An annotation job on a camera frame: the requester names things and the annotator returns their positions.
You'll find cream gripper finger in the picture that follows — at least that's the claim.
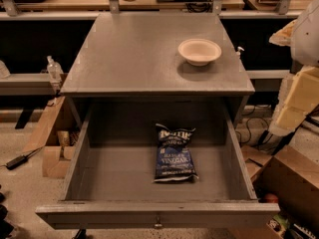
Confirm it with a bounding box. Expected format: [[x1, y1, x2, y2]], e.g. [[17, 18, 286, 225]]
[[269, 66, 319, 136], [269, 20, 296, 46]]

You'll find blue chip bag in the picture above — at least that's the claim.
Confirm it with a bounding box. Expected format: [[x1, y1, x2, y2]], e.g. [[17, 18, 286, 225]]
[[155, 123, 198, 182]]

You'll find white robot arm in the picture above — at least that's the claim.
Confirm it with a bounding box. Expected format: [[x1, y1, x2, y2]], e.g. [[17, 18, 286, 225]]
[[269, 0, 319, 136]]

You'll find grey cabinet counter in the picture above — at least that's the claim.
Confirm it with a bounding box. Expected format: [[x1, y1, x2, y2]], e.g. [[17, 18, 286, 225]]
[[61, 12, 254, 97]]

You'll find drawer pull knob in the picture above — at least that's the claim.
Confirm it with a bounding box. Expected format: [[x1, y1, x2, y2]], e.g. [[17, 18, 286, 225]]
[[154, 217, 163, 230]]

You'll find open grey drawer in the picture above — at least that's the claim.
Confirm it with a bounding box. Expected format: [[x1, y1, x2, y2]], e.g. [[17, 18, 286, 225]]
[[36, 99, 279, 229]]

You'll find small white pump bottle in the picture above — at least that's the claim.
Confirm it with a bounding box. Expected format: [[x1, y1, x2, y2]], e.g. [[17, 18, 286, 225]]
[[236, 46, 245, 58]]

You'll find right cardboard box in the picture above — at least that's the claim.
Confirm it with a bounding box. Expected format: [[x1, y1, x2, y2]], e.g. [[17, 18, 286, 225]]
[[241, 145, 319, 237]]

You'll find cardboard box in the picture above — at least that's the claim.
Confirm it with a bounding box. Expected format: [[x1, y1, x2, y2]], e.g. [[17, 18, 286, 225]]
[[241, 145, 319, 237], [23, 97, 78, 178]]

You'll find white paper bowl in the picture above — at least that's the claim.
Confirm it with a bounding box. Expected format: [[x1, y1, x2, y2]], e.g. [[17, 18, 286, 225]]
[[178, 39, 221, 67]]

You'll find clear plastic bottle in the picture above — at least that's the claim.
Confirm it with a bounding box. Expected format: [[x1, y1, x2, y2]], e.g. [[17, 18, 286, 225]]
[[47, 56, 63, 82]]

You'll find left cardboard box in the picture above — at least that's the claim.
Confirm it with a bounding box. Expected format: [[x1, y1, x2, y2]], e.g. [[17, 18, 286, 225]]
[[23, 97, 78, 178]]

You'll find black power adapter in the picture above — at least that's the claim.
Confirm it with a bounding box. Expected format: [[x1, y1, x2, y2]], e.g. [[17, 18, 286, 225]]
[[6, 155, 28, 170]]

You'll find black coiled cable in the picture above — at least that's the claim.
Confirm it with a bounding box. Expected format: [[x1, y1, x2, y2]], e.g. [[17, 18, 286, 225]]
[[184, 0, 213, 14]]

